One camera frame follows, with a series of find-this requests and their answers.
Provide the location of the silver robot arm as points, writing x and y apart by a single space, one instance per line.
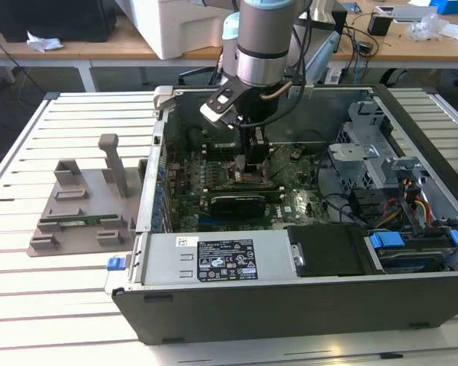
263 38

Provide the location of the metal CPU socket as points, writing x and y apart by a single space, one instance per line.
234 173

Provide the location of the coin cell battery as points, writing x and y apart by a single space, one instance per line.
295 153

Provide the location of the white power strip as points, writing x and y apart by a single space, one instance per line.
335 74

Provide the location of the black graphics card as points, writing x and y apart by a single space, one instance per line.
236 207

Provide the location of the silver metal drive cage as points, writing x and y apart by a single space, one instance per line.
351 152

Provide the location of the green motherboard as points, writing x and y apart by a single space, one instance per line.
301 206

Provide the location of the large white box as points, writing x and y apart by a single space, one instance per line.
175 26

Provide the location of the black chair base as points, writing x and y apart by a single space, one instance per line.
393 76

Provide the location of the small black box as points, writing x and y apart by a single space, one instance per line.
379 24

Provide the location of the black plastic shroud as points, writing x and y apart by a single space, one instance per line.
328 248

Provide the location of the wooden desk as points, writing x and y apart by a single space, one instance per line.
99 49
404 49

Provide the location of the silver power supply with label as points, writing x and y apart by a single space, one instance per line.
164 259

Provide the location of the white flat device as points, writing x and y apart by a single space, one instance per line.
414 13

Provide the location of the hard disk in blue carrier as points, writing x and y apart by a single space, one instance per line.
387 240

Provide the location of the clear plastic bag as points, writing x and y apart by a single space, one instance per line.
427 26

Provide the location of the grey-brown parts rack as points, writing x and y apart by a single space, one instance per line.
91 213

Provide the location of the green RAM stick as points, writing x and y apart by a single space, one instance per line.
88 220

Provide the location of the black and silver PC case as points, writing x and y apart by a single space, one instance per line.
290 316

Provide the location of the blue case latch tab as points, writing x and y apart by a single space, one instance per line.
113 264

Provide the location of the blue cardboard box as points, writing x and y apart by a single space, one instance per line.
452 7

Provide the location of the black computer tower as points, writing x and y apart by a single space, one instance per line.
53 19

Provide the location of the crumpled white paper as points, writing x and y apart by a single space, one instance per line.
42 42

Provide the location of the blue plastic drive clip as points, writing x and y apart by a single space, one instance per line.
457 235

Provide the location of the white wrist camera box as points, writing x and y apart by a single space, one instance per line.
213 112

